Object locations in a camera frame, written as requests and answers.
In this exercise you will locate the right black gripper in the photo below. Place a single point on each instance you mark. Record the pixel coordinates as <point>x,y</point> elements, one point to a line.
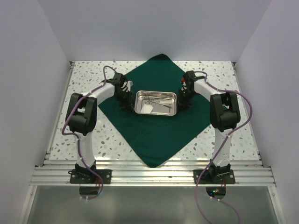
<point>181,103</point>

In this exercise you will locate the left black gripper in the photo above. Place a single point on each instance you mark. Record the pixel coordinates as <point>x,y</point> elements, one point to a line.
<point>127,105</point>

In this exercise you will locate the steel scissors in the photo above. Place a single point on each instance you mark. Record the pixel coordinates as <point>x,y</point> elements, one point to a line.
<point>169,106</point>

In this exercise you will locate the stainless steel tray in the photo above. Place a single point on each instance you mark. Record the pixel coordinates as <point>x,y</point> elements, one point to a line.
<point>157,110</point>

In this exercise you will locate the steel tweezers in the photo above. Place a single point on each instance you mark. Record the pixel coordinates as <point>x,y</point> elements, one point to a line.
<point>164,97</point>

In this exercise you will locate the green surgical drape cloth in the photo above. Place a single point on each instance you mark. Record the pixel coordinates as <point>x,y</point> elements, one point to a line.
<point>156,137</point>

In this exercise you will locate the steel forceps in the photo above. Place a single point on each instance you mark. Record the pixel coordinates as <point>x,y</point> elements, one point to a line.
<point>150,100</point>

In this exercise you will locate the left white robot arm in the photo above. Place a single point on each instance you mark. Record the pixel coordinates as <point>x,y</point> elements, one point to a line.
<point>81,118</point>

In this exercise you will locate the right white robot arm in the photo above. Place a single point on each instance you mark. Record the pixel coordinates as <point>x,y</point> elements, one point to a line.
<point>224,116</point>

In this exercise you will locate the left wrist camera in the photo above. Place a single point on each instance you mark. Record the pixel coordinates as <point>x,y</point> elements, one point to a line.
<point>127,86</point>

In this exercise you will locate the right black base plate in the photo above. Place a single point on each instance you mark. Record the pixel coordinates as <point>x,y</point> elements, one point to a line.
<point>207,178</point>

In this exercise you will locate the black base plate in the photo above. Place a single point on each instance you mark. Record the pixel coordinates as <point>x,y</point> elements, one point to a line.
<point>207,178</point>
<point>77,178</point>

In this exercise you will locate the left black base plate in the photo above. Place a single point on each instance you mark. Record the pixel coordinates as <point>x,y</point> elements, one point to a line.
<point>77,178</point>

